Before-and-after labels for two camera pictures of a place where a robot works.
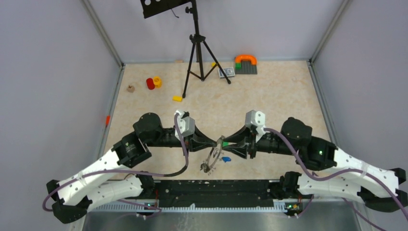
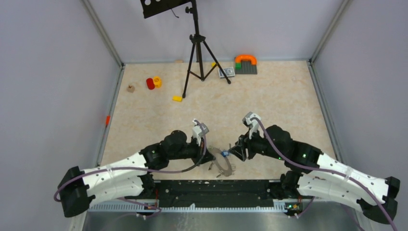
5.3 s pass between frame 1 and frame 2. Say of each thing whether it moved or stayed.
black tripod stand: stayed
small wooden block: stayed
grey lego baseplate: stayed
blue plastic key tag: moved
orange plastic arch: stayed
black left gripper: moved
